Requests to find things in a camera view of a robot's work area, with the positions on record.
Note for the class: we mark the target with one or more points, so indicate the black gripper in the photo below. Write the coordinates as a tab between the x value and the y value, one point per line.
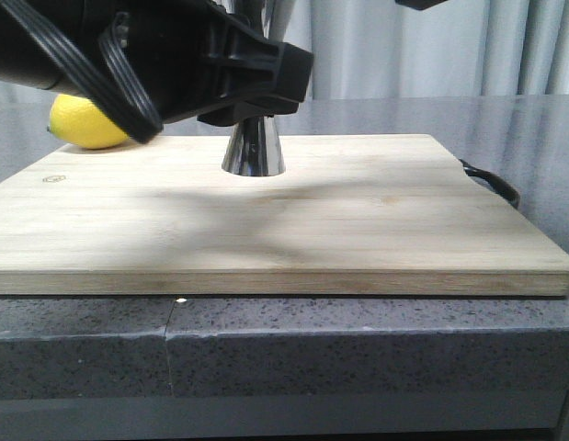
419	4
175	60

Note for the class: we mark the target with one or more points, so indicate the black cutting board handle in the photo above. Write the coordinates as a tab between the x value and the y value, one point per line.
499	185

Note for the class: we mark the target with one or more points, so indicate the steel double jigger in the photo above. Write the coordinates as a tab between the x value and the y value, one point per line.
254	147

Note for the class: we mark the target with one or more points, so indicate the yellow lemon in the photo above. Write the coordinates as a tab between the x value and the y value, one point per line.
78	121

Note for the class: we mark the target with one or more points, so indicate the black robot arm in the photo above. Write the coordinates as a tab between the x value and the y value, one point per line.
41	46

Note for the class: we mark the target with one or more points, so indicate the grey curtain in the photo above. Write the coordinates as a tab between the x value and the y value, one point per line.
378	49

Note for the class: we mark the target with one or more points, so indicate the wooden cutting board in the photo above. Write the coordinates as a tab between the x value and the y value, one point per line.
352	215

